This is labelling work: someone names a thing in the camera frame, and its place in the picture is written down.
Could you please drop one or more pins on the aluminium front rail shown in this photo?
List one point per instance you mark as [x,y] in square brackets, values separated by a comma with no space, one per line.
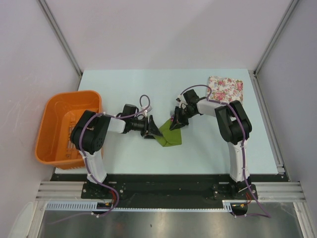
[267,191]

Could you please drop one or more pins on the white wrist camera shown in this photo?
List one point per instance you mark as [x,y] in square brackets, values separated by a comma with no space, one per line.
[145,110]
[181,102]

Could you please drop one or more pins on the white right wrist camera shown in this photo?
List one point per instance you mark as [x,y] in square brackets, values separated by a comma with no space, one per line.
[181,102]

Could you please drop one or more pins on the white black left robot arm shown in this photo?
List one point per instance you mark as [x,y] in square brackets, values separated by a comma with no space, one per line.
[88,135]

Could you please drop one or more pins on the iridescent fork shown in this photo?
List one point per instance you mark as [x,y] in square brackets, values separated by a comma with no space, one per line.
[172,115]

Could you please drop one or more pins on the orange plastic basket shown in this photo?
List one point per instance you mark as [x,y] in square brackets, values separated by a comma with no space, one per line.
[61,114]

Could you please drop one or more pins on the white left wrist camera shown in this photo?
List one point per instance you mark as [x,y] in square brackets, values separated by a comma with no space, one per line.
[145,110]

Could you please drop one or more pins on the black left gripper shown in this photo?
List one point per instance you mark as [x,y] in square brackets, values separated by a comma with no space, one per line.
[152,128]

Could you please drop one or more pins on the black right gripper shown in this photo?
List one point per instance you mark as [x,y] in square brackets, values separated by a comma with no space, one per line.
[178,122]

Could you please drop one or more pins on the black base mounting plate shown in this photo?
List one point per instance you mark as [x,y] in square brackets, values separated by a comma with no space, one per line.
[169,191]

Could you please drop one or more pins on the white slotted cable duct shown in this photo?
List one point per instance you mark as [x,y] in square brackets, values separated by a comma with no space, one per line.
[99,207]

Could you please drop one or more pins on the green paper napkin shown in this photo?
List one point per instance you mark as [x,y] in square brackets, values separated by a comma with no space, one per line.
[169,137]

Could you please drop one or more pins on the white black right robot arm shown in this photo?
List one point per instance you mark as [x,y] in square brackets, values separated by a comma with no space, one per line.
[234,127]

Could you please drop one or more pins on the floral patterned tray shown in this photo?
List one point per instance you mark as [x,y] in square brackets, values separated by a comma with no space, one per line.
[225,89]

